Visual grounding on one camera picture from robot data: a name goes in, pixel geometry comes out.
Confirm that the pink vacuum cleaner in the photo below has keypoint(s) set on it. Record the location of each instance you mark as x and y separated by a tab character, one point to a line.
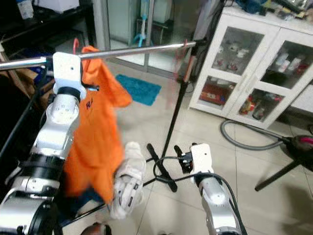
302	142

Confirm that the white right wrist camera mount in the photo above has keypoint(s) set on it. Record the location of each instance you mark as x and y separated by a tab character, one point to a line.
201	157

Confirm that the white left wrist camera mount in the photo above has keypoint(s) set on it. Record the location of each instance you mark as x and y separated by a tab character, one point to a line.
67	68

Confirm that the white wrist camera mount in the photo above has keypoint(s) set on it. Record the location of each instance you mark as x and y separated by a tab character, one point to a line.
67	68
201	157

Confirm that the teal floor mat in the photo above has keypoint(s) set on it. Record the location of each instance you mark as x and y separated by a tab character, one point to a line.
142	89

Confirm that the black jacket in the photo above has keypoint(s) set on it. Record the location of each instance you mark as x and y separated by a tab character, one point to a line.
19	137

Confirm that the black clothes rack stand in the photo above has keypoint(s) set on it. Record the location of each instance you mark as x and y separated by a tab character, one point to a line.
176	112

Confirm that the silver clothes rail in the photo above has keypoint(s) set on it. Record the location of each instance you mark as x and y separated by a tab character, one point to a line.
142	49

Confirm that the dark blue cloth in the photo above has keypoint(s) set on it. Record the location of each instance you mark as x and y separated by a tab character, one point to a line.
85	203

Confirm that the white glass door cabinet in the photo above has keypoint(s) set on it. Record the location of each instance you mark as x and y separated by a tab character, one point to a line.
249	73

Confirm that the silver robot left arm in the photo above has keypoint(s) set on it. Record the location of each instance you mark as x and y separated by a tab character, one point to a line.
58	132

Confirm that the black metal shelf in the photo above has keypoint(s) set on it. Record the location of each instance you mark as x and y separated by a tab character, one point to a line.
49	22

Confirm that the printed cardboard box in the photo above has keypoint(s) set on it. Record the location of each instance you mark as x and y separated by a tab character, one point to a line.
36	81

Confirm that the orange shirt black trim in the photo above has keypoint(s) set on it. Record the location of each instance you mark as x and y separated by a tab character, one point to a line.
98	147

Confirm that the robot left leg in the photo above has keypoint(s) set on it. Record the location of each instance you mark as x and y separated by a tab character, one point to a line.
97	229

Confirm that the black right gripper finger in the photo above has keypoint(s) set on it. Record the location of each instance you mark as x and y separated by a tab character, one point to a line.
178	155
190	146

